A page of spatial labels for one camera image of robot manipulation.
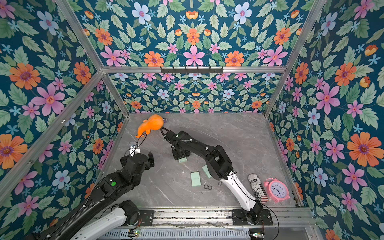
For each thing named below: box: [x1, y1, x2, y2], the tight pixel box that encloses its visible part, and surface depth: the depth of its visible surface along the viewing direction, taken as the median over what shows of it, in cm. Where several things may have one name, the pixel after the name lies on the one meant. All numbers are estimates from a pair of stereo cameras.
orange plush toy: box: [135, 114, 164, 138], surface depth 109 cm
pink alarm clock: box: [263, 177, 291, 203], surface depth 82 cm
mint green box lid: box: [190, 171, 202, 187], surface depth 86 cm
